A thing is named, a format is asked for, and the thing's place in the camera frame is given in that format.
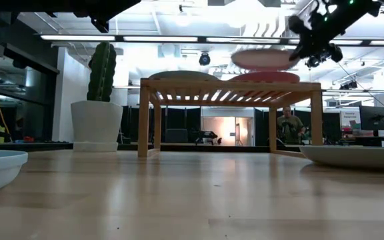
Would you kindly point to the black desk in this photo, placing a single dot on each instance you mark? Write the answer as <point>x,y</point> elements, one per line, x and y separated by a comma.
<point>378,140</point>

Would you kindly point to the white sign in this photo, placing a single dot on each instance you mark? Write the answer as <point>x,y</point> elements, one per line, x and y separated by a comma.
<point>350,118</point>

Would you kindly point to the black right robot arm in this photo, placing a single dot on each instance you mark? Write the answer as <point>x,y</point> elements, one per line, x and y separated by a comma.
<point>352,16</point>

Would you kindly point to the black computer monitor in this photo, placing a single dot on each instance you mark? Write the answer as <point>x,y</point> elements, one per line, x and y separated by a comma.
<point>373,118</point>

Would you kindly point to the wooden slatted shelf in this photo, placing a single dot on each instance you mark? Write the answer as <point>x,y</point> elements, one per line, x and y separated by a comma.
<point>228,86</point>

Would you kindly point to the black curtain partition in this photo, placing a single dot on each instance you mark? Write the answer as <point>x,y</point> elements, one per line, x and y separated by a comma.
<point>330,130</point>
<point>178,120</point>

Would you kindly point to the overhead light bar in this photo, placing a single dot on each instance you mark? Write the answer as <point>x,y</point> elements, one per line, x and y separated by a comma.
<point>158,38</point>

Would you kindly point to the pink plate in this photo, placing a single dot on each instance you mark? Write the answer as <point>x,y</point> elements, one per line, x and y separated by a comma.
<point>262,60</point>
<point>267,77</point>

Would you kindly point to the white plant pot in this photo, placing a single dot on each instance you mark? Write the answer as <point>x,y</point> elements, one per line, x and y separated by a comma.
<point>96,123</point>

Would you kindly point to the person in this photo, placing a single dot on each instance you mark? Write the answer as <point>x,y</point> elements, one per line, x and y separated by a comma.
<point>290,128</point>

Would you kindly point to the dark grey box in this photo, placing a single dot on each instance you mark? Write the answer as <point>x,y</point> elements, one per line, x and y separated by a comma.
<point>176,135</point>

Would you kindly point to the green cactus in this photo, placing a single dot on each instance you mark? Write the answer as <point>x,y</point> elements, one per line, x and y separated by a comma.
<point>101,73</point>

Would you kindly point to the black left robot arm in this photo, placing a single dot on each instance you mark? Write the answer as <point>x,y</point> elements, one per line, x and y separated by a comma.
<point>105,10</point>

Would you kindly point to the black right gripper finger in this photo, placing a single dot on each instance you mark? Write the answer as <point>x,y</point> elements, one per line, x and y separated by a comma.
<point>299,54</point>

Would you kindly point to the black ceiling spotlight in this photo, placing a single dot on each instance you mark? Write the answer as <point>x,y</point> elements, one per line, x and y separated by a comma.
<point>204,59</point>

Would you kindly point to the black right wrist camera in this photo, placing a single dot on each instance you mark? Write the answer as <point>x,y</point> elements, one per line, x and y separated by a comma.
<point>325,55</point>

